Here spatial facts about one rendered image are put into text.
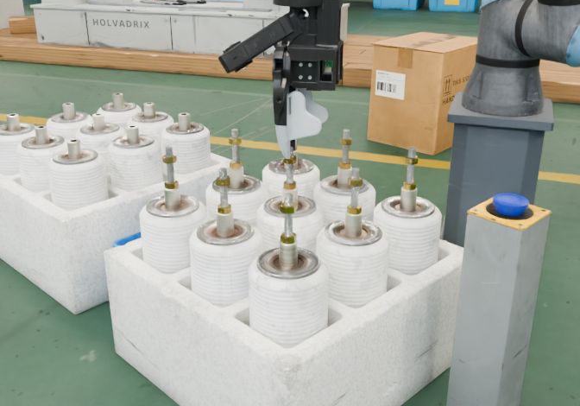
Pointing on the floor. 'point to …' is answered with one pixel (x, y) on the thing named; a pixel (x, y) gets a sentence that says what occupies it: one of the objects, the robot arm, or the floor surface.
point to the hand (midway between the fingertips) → (285, 144)
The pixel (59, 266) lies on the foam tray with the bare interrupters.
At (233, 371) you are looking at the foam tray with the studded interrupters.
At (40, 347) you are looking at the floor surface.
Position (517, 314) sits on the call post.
